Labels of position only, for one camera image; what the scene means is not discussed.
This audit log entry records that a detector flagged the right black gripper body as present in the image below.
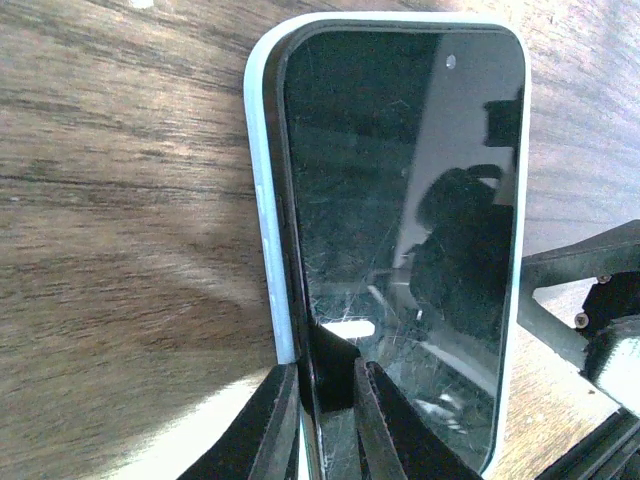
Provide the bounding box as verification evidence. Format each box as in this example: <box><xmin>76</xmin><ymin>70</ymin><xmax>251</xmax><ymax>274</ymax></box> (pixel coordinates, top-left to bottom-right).
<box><xmin>539</xmin><ymin>272</ymin><xmax>639</xmax><ymax>479</ymax></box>

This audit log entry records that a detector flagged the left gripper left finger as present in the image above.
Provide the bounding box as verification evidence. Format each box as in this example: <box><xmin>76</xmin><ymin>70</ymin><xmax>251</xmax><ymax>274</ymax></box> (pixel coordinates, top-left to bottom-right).
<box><xmin>180</xmin><ymin>364</ymin><xmax>300</xmax><ymax>480</ymax></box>

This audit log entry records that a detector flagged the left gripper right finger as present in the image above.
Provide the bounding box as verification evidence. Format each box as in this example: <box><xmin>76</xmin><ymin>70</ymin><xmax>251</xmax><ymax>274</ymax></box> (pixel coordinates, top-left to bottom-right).
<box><xmin>353</xmin><ymin>358</ymin><xmax>480</xmax><ymax>479</ymax></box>

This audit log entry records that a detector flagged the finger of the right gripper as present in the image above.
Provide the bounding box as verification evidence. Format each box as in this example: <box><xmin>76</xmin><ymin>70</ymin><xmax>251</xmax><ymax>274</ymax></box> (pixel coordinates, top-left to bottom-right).
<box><xmin>518</xmin><ymin>220</ymin><xmax>639</xmax><ymax>371</ymax></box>

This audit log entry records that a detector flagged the light blue phone case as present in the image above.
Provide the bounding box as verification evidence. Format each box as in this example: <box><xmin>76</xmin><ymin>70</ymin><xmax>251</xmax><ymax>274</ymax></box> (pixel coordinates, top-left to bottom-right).
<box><xmin>242</xmin><ymin>11</ymin><xmax>532</xmax><ymax>475</ymax></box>

